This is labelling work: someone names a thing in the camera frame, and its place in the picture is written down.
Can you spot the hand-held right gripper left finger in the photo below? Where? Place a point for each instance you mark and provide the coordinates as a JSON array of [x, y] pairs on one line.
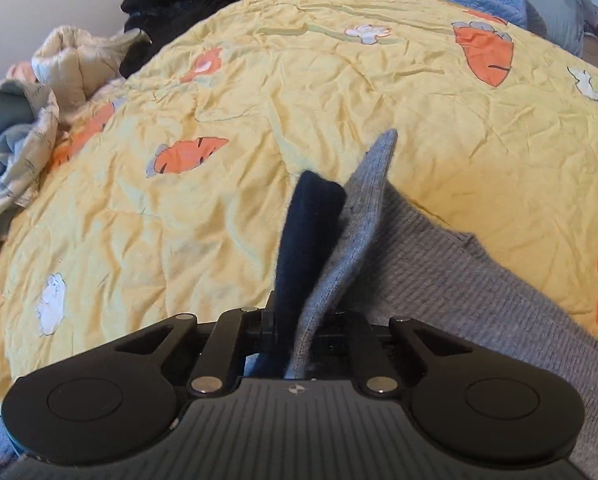
[[239, 327]]

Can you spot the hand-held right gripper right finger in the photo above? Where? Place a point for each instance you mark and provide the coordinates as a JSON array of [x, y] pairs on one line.
[[361, 345]]

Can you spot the grey knit sweater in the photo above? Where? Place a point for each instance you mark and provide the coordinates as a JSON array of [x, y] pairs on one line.
[[429, 285]]

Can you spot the yellow carrot print blanket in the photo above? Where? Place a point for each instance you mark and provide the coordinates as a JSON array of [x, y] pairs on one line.
[[229, 160]]

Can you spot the cream and grey blanket pile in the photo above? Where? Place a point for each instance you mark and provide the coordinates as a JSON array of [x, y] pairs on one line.
[[24, 160]]

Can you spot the grey cloth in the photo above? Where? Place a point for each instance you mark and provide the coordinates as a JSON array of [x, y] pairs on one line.
[[559, 10]]

